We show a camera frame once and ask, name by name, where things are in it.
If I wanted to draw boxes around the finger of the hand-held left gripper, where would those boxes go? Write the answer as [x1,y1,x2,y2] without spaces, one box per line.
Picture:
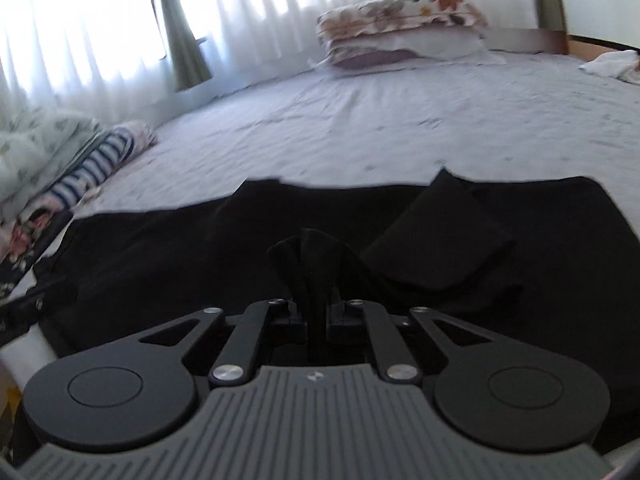
[0,285,53,343]

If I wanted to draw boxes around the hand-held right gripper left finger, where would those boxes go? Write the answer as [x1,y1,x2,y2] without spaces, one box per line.
[137,299,307,387]

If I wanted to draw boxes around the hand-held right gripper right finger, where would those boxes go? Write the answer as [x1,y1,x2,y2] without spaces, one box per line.
[326,299,495,385]

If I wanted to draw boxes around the black pants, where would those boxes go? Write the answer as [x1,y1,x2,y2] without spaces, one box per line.
[35,167,640,456]

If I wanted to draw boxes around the dark floral cloth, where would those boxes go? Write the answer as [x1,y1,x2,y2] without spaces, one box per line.
[0,199,73,301]

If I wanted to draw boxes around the pale green blanket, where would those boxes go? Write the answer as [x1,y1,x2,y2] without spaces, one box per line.
[0,109,107,207]

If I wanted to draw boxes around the pink patterned cloth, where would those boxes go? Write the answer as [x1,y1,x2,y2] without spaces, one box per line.
[111,119,160,150]

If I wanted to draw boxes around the bed with grey sheet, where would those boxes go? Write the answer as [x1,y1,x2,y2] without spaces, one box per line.
[0,45,640,361]

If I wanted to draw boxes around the white and mauve pillow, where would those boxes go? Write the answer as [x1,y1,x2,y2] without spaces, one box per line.
[315,29,507,70]

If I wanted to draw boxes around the floral pillow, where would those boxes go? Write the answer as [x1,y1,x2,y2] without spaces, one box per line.
[316,0,490,45]

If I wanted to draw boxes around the white sheer curtain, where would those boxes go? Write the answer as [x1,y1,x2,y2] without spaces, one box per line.
[0,0,538,126]

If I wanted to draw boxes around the white crumpled cloth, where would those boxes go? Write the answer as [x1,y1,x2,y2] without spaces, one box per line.
[579,50,640,80]

